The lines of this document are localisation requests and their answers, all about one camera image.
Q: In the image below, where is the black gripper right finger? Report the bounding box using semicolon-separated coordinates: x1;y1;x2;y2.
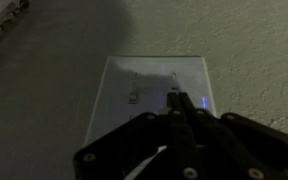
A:
177;91;288;180

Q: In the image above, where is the metal door hinge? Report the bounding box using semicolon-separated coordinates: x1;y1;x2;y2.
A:
0;0;32;56

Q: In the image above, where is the white switch wall plate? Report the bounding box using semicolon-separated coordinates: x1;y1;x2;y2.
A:
83;54;218;148

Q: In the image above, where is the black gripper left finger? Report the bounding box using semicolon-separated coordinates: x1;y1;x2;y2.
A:
72;92;185;180

